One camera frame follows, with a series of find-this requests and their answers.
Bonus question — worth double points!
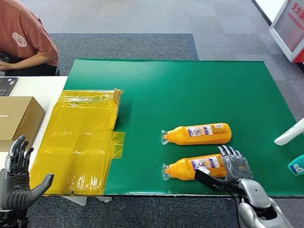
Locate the person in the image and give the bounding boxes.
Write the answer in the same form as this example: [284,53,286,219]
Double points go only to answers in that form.
[0,0,60,77]

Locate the white plastic bottle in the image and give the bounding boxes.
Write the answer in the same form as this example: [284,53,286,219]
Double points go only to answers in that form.
[274,118,304,146]

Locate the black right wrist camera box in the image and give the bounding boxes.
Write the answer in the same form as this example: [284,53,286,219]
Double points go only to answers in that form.
[194,167,238,193]

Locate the green table mat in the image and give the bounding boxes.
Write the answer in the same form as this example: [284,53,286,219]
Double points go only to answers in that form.
[63,58,304,197]

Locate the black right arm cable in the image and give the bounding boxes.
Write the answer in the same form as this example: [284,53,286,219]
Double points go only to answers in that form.
[229,191,241,228]

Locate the orange bottle with clear cap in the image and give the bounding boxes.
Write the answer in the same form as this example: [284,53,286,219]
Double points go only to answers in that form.
[161,153,227,182]
[161,123,232,146]

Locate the dark laptop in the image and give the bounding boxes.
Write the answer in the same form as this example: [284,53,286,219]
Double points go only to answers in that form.
[0,76,19,97]

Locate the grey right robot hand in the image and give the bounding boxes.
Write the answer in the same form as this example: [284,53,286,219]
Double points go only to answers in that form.
[217,145,253,184]

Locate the teal bottle with label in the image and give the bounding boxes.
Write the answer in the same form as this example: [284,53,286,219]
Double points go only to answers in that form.
[287,154,304,177]

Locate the yellow plastic film sheet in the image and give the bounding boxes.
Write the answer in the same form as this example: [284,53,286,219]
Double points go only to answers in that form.
[29,88,125,196]

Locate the white and red sign board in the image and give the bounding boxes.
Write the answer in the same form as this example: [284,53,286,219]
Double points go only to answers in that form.
[268,0,304,64]

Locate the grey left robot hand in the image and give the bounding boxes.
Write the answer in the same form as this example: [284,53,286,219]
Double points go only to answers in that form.
[0,135,54,212]

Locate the brown cardboard box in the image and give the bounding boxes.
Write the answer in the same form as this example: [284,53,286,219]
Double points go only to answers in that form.
[0,95,46,152]

